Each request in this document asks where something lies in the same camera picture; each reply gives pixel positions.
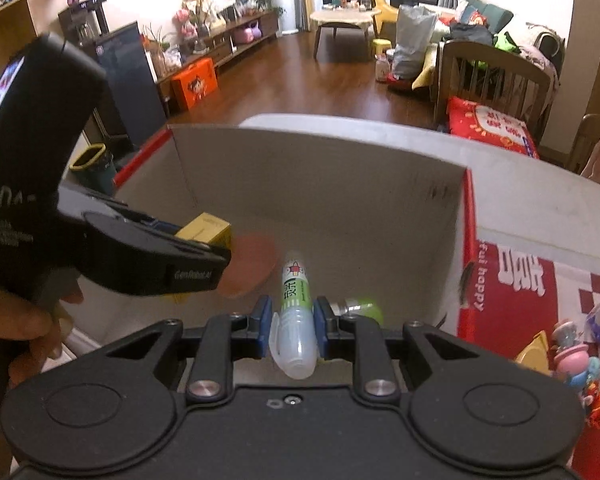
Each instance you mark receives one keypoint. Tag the orange gift box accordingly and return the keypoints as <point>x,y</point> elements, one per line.
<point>194,83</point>

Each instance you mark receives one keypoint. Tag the wooden crib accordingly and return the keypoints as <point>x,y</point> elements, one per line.
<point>505,81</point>

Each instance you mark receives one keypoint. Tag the white green tube bottle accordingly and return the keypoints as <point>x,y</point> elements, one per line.
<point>292,341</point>

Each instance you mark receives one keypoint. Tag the wooden tv cabinet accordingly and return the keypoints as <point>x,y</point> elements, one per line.
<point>223,45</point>

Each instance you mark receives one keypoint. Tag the pink toy figure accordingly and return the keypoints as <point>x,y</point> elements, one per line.
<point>573,365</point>

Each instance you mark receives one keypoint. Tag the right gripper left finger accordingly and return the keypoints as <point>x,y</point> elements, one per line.
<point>106,409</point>

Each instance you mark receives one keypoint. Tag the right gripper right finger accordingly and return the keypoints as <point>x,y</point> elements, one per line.
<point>459,408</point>

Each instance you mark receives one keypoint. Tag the person's left hand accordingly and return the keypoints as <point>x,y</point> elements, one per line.
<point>32,311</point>

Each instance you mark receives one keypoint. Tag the green trash bin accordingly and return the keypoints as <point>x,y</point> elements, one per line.
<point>94,168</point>

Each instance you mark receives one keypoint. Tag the wooden chair with towel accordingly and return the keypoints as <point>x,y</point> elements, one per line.
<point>588,135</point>

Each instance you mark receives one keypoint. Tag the green lid jar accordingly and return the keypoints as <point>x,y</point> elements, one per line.
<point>355,306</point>

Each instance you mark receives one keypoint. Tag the round coffee table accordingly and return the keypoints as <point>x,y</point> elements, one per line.
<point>344,18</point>

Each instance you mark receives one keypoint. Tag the white plastic bag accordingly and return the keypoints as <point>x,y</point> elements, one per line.
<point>414,28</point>

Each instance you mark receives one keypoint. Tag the red toy figure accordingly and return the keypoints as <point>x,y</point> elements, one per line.
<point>591,402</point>

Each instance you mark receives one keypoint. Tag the red patterned table mat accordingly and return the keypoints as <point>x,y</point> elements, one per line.
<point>545,316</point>

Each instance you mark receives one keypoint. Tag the yellow small box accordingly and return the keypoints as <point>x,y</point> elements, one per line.
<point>208,229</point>

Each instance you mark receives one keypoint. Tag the red printed bag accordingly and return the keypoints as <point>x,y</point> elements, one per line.
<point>476,122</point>

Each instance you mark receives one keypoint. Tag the pink bowl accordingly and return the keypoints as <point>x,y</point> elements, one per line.
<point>254,258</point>

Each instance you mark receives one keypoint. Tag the red cardboard box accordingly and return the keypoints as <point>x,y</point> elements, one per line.
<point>371,218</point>

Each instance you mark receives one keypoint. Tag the yellow giraffe toy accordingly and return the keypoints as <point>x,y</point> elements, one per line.
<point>384,13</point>

